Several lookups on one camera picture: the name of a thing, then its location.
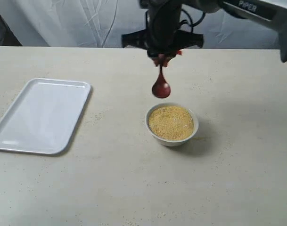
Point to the white ceramic bowl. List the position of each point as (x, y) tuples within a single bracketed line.
[(169, 142)]

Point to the yellow-brown powder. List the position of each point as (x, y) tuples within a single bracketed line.
[(171, 122)]

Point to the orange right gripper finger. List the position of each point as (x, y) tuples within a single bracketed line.
[(169, 57)]

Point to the white rectangular plastic tray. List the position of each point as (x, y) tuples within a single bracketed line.
[(43, 116)]

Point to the dark brown wooden spoon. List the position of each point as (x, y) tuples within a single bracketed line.
[(161, 89)]

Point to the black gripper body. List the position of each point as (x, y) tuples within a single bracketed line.
[(168, 29)]

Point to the white backdrop cloth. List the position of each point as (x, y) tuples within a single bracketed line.
[(101, 23)]

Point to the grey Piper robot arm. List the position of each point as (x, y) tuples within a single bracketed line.
[(269, 13)]

